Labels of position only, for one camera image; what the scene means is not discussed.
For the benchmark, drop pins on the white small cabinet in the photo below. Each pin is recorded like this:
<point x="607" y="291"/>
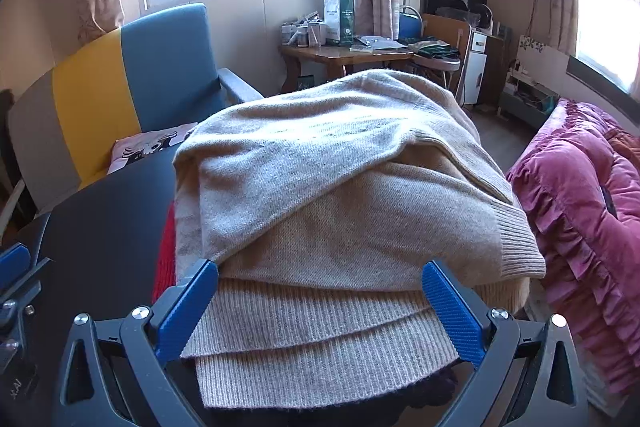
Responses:
<point x="477" y="62"/>

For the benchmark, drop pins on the brown cloth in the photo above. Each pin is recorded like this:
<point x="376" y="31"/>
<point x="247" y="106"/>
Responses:
<point x="625" y="147"/>

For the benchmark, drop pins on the pink cat print pillow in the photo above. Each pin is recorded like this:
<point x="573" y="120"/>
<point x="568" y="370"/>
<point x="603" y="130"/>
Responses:
<point x="145" y="147"/>

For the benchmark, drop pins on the teal storage crate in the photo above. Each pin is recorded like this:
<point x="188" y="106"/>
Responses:
<point x="525" y="107"/>

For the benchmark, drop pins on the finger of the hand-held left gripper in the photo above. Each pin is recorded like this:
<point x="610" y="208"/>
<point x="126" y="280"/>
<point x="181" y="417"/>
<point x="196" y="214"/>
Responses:
<point x="32" y="274"/>
<point x="12" y="264"/>

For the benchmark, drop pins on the beige knit sweater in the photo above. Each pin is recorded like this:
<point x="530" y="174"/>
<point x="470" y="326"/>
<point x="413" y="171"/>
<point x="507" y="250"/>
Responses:
<point x="325" y="187"/>

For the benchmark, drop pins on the grey yellow blue sofa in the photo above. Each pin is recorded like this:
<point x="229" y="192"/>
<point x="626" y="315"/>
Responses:
<point x="165" y="57"/>

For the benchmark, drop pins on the wooden board panel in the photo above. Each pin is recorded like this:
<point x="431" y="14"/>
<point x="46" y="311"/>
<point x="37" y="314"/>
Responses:
<point x="445" y="29"/>

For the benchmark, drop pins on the red knit garment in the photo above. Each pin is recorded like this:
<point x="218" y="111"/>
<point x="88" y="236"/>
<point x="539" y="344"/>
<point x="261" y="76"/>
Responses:
<point x="165" y="252"/>

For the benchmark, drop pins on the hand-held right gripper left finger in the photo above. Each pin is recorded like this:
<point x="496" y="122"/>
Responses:
<point x="186" y="307"/>

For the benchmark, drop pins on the row of small bottles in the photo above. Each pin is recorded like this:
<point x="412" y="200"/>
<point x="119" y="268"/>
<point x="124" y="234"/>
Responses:
<point x="302" y="34"/>

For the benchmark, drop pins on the green folded cloth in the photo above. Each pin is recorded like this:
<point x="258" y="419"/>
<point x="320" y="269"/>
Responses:
<point x="435" y="48"/>

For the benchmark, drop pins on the wooden desk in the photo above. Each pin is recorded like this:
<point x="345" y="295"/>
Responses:
<point x="340" y="53"/>

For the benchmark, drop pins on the small side window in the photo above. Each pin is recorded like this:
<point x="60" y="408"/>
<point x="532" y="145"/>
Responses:
<point x="610" y="7"/>

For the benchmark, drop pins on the green white paper bag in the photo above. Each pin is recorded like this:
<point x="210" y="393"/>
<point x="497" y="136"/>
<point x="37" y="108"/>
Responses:
<point x="339" y="19"/>

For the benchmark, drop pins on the white floral headboard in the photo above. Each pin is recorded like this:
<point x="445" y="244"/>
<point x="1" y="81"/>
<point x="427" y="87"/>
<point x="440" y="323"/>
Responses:
<point x="545" y="57"/>

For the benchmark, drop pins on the pink ruffled bed cover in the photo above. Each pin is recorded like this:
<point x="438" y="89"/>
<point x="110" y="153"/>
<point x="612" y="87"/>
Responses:
<point x="575" y="187"/>

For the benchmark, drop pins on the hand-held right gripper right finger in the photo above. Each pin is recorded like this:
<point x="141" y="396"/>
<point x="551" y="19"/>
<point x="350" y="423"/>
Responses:
<point x="450" y="312"/>

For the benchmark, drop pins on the blue metal chair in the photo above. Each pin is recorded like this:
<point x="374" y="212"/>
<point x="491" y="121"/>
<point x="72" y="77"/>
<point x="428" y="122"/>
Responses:
<point x="407" y="24"/>

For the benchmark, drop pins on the papers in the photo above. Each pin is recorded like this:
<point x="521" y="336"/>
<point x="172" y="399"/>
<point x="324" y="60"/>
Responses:
<point x="380" y="43"/>

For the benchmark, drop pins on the grey round stool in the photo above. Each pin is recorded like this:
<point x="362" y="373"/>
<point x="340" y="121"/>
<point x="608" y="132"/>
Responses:
<point x="440" y="63"/>

